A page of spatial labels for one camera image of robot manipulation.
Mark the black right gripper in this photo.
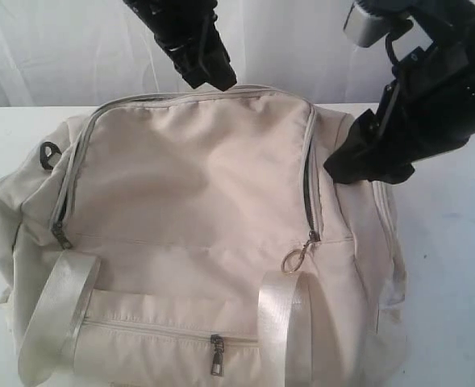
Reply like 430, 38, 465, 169
323, 23, 475, 185

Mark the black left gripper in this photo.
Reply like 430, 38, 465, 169
125, 0, 237, 89

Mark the cream fabric duffel bag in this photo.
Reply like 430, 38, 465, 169
0, 86, 406, 386

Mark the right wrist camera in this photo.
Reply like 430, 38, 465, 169
344, 0, 431, 53

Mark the black left strap ring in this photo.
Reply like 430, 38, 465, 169
40, 141, 63, 171

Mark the silver front pocket zipper pull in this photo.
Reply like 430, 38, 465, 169
210, 334, 225, 377

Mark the silver main zipper pull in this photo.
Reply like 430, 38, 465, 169
302, 230, 321, 254

